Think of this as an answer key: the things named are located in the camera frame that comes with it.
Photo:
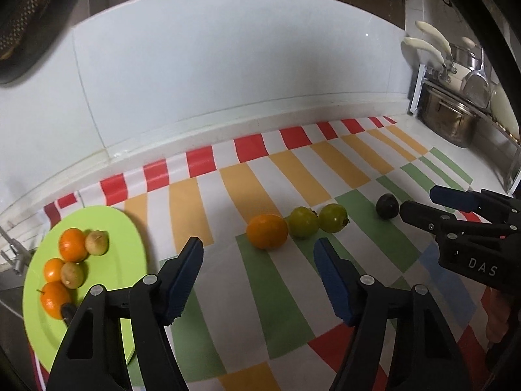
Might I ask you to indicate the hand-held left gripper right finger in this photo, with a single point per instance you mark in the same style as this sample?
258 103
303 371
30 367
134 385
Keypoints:
333 281

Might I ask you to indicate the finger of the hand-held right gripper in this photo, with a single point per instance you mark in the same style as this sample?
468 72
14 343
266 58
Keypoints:
456 197
423 214

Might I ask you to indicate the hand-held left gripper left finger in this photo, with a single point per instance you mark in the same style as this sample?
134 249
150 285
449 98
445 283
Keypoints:
183 281

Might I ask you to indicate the dark purple plum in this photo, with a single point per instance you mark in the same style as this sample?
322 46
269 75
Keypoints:
67 312
386 205

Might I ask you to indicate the green tomato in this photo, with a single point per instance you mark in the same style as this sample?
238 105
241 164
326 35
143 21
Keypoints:
303 222
333 218

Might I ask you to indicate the green plate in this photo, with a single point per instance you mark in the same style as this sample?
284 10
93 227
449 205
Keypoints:
110 260

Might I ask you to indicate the orange mandarin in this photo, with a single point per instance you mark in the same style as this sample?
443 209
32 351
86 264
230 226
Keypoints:
53 269
53 299
267 231
73 244

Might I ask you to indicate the brown kiwi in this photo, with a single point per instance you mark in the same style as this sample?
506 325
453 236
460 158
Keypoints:
72 275
97 242

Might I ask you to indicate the person's right hand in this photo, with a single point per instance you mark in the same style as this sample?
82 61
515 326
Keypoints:
498 317

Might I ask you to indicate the striped colourful tablecloth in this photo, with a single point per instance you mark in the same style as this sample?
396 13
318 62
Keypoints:
276 301

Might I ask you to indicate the large steel pot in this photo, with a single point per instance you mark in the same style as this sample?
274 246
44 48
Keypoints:
447 118

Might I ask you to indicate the white ceramic pot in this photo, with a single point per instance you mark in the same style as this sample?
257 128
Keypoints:
502 110

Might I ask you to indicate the metal spatula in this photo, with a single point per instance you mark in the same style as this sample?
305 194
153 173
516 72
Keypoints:
476 89

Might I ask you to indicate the metal dish rack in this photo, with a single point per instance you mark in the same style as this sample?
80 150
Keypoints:
415 89

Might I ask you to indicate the small steel pot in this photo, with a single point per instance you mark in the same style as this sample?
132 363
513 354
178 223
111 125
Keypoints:
468 59

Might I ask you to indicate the slim gooseneck faucet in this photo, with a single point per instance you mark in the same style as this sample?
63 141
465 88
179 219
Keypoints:
16 262

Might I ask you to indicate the steel sink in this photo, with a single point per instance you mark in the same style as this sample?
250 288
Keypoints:
8 293

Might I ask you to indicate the black scissors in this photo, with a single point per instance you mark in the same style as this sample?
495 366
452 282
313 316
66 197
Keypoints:
446 1

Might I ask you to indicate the gold perforated strainer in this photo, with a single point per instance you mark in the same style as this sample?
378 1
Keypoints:
24 16

